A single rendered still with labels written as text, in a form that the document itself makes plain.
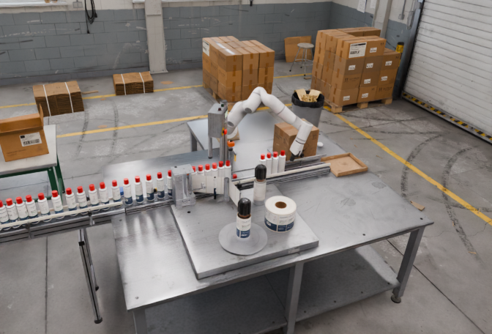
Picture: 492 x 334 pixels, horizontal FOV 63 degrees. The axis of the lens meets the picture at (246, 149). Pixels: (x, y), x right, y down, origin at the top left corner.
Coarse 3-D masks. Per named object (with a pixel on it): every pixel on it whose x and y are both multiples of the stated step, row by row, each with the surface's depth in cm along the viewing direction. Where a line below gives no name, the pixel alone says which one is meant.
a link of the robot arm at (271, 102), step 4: (256, 88) 309; (260, 88) 306; (252, 92) 309; (256, 92) 306; (260, 92) 304; (264, 92) 302; (260, 96) 306; (264, 96) 296; (268, 96) 295; (272, 96) 295; (264, 100) 296; (268, 100) 294; (272, 100) 294; (276, 100) 295; (264, 104) 298; (268, 104) 296; (272, 104) 294; (276, 104) 295; (280, 104) 296; (272, 108) 297; (276, 108) 296; (280, 108) 296; (276, 112) 298
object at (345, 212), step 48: (240, 144) 371; (336, 144) 378; (144, 192) 300; (288, 192) 307; (336, 192) 310; (384, 192) 312; (144, 240) 255; (336, 240) 262; (144, 288) 222; (192, 288) 223
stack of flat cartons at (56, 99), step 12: (48, 84) 626; (60, 84) 628; (72, 84) 631; (36, 96) 583; (48, 96) 587; (60, 96) 595; (72, 96) 603; (48, 108) 593; (60, 108) 603; (72, 108) 611
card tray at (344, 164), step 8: (328, 160) 350; (336, 160) 351; (344, 160) 351; (352, 160) 352; (360, 160) 345; (336, 168) 339; (344, 168) 339; (352, 168) 340; (360, 168) 334; (336, 176) 329
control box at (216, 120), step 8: (216, 104) 287; (208, 112) 275; (216, 112) 275; (224, 112) 280; (208, 120) 277; (216, 120) 276; (224, 120) 283; (208, 128) 281; (216, 128) 279; (224, 128) 286; (208, 136) 284; (216, 136) 282
